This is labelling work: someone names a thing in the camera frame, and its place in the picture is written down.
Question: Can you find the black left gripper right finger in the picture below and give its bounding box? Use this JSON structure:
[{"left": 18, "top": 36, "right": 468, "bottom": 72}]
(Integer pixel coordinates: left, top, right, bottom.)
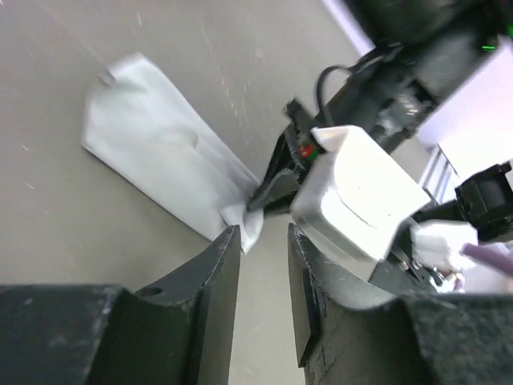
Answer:
[{"left": 288, "top": 225, "right": 512, "bottom": 384}]

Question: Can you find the white underwear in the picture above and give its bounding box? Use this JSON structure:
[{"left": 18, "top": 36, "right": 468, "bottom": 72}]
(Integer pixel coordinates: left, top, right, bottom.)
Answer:
[{"left": 83, "top": 53, "right": 264, "bottom": 253}]

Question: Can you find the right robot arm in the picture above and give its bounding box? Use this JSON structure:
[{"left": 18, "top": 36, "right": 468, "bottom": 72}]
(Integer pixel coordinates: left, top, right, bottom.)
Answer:
[{"left": 247, "top": 1, "right": 512, "bottom": 214}]

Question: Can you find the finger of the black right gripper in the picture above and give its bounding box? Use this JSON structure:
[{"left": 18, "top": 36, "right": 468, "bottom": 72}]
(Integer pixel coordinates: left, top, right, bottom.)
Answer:
[{"left": 247, "top": 168, "right": 300, "bottom": 211}]

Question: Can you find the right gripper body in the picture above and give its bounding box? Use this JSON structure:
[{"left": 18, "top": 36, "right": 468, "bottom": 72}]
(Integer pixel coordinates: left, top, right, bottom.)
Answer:
[{"left": 262, "top": 46, "right": 436, "bottom": 215}]

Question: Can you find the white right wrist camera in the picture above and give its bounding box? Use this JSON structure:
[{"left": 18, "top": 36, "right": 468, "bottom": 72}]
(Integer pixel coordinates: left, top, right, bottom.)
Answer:
[{"left": 291, "top": 125, "right": 430, "bottom": 262}]

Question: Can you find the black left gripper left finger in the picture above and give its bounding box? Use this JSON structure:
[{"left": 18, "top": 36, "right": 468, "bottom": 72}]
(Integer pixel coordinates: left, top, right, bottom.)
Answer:
[{"left": 1, "top": 226, "right": 240, "bottom": 384}]

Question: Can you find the aluminium frame rail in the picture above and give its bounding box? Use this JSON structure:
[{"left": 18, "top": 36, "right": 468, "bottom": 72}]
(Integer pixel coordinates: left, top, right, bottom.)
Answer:
[{"left": 418, "top": 146, "right": 460, "bottom": 204}]

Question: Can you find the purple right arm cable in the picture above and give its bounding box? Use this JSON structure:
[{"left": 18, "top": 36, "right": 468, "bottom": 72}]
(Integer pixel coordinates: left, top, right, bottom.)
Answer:
[{"left": 460, "top": 242, "right": 513, "bottom": 278}]

